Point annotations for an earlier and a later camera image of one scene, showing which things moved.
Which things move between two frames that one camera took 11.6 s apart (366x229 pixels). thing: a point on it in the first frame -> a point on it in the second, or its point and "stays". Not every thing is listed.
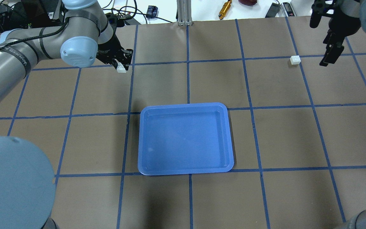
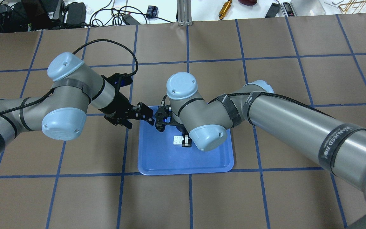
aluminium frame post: [184, 10] stays
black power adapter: [273, 10] stays
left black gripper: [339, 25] -> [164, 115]
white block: [120, 68] -> [178, 140]
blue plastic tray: [184, 138] stays
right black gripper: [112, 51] -> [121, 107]
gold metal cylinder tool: [224, 9] stays
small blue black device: [152, 11] stays
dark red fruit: [248, 2] stays
